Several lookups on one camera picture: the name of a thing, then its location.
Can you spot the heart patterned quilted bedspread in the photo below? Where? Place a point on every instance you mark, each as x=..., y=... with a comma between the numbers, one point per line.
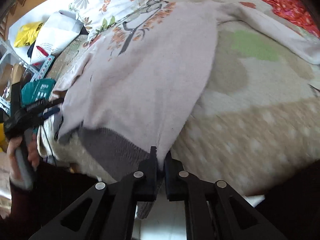
x=250, y=109

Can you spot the yellow plastic bag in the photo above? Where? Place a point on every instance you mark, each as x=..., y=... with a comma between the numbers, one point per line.
x=27, y=34

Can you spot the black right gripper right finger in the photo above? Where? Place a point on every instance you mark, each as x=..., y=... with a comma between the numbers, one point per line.
x=214, y=210

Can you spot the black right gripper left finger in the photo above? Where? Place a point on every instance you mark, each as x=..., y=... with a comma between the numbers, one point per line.
x=106, y=211

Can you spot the white plastic package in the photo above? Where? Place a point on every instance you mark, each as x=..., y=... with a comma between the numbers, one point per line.
x=55, y=35

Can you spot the pale pink knit sweater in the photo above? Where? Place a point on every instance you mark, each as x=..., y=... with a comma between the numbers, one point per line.
x=140, y=84

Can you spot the dotted blue paper strip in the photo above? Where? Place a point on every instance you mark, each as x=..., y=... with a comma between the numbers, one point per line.
x=44, y=68

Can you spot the white floral pillow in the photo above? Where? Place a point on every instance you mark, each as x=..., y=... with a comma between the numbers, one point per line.
x=99, y=15

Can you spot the teal printed bag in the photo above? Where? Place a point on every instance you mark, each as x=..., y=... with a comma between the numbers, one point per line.
x=36, y=90

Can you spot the person's left hand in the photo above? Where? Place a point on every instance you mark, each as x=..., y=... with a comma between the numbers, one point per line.
x=23, y=158

